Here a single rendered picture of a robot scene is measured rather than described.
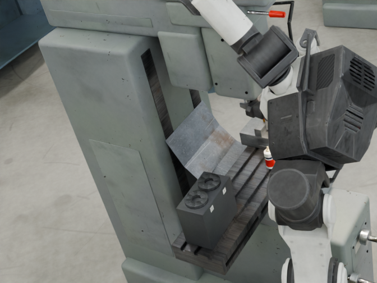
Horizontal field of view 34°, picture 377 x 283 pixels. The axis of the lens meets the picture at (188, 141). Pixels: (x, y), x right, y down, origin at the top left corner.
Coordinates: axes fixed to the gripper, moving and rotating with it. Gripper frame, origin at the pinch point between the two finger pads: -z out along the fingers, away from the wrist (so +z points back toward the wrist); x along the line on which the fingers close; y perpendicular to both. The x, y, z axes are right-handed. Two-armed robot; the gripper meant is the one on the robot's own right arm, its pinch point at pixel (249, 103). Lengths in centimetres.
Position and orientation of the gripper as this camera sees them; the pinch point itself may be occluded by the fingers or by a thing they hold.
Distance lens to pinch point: 248.8
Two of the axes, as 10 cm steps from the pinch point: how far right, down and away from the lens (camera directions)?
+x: -7.1, 5.4, -4.6
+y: 2.2, 7.9, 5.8
